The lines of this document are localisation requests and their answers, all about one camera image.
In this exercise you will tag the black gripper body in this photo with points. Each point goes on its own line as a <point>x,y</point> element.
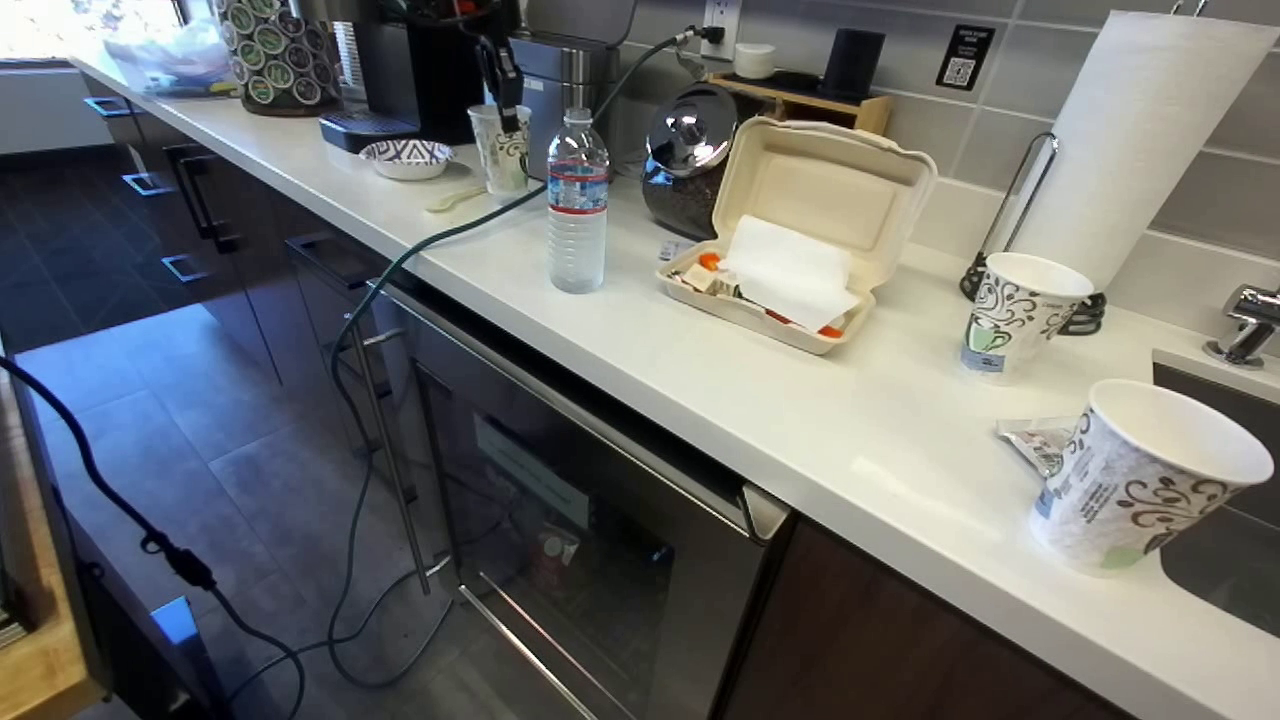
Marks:
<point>501,67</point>

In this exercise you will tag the patterned paper coffee cup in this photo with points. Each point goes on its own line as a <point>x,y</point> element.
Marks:
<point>501,165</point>
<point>1132,482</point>
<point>1017,323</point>

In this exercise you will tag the black silver Keurig coffee maker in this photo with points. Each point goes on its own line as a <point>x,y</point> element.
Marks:
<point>412,72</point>

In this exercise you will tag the wooden stir stick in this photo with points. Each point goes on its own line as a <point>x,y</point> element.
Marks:
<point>455,202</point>

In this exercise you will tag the blue patterned paper bowl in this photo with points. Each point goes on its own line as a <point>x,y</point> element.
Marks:
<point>405,157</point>

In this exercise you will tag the clear plastic water bottle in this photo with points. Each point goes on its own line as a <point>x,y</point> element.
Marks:
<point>578,202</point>

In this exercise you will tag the black round chrome-lid kettle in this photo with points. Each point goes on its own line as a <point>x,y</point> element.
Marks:
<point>684,165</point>

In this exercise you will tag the small wooden shelf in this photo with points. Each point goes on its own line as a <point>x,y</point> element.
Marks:
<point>803,100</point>

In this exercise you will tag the beige clamshell takeout container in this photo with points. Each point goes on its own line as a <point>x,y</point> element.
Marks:
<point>826,184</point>

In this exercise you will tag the white folded napkin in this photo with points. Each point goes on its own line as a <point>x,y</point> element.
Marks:
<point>793,274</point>

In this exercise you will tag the clear plastic bag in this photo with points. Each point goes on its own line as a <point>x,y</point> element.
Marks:
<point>170,58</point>

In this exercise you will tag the small black box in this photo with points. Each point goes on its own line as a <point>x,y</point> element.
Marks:
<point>855,67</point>

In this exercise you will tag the crumpled foil wrapper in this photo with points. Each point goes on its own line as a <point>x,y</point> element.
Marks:
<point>1042,441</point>

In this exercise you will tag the white paper towel roll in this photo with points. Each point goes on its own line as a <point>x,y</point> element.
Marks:
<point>1144,144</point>

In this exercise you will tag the black equipment stand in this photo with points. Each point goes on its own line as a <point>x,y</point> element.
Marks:
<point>104,624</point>

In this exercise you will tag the chrome sink faucet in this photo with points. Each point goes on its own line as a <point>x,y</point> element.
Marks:
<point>1248,323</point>

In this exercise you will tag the steel sink basin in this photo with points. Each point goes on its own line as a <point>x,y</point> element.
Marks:
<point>1224,562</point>

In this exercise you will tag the white wall power outlet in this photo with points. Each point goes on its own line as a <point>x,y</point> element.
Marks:
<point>721,19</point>

